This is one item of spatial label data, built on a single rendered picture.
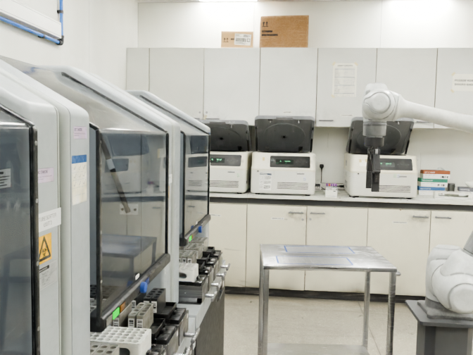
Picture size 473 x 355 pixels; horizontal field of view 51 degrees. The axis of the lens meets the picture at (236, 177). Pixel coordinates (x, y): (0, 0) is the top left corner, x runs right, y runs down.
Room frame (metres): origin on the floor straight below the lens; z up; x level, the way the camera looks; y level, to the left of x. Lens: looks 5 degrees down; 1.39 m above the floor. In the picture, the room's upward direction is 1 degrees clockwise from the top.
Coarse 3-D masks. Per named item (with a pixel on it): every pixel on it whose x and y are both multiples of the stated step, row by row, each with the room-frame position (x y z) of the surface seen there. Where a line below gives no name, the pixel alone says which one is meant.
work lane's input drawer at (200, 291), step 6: (198, 276) 1.96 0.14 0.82; (204, 276) 1.99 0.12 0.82; (180, 282) 1.91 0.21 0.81; (186, 282) 1.91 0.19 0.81; (192, 282) 1.90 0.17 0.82; (198, 282) 1.90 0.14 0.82; (204, 282) 1.93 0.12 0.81; (180, 288) 1.90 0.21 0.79; (186, 288) 1.89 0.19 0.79; (192, 288) 1.89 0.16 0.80; (198, 288) 1.89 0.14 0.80; (204, 288) 1.94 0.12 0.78; (180, 294) 1.90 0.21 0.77; (186, 294) 1.89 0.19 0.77; (192, 294) 1.89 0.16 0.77; (198, 294) 1.89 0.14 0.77; (204, 294) 1.94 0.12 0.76; (210, 294) 1.95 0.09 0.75; (216, 294) 1.97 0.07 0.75; (210, 300) 1.90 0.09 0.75
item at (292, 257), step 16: (272, 256) 2.34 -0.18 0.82; (288, 256) 2.34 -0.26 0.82; (304, 256) 2.35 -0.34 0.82; (320, 256) 2.36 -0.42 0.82; (336, 256) 2.36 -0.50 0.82; (352, 256) 2.37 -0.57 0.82; (368, 256) 2.37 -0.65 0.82; (368, 272) 2.59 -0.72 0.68; (368, 288) 2.59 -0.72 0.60; (368, 304) 2.59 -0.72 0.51; (368, 320) 2.59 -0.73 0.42; (272, 352) 2.48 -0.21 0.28; (288, 352) 2.48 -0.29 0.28; (304, 352) 2.49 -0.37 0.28; (320, 352) 2.49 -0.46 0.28; (336, 352) 2.49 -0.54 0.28; (352, 352) 2.50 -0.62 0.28; (368, 352) 2.50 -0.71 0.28
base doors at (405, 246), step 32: (224, 224) 4.26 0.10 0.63; (256, 224) 4.22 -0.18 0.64; (288, 224) 4.19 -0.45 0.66; (320, 224) 4.17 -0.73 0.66; (352, 224) 4.14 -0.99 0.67; (384, 224) 4.11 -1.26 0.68; (416, 224) 4.09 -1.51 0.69; (448, 224) 4.06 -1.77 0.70; (224, 256) 4.26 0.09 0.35; (256, 256) 4.22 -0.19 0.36; (384, 256) 4.11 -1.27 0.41; (416, 256) 4.08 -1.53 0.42; (288, 288) 4.19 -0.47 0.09; (320, 288) 4.17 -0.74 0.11; (352, 288) 4.14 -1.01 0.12; (384, 288) 4.11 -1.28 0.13; (416, 288) 4.08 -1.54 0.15
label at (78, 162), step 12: (84, 132) 1.00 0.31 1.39; (72, 156) 0.94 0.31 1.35; (84, 156) 1.00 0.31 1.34; (72, 168) 0.94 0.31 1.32; (84, 168) 1.00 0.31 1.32; (72, 180) 0.94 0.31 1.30; (84, 180) 1.00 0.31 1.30; (72, 192) 0.94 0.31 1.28; (84, 192) 1.00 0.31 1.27; (72, 204) 0.94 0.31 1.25
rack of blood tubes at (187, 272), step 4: (180, 264) 1.99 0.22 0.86; (184, 264) 1.99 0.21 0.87; (188, 264) 2.01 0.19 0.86; (192, 264) 2.00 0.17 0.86; (196, 264) 1.99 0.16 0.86; (180, 268) 1.93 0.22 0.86; (184, 268) 1.93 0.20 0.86; (188, 268) 1.93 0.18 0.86; (192, 268) 1.93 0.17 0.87; (196, 268) 1.96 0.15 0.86; (180, 272) 1.91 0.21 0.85; (184, 272) 1.91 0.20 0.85; (188, 272) 1.91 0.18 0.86; (192, 272) 1.91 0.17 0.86; (196, 272) 1.97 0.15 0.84; (180, 276) 2.01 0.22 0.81; (184, 276) 2.01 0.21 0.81; (188, 276) 1.91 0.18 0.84; (192, 276) 1.91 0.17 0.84; (196, 276) 1.97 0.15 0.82; (180, 280) 1.91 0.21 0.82; (184, 280) 1.91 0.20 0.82; (188, 280) 1.91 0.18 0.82; (192, 280) 1.91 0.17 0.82
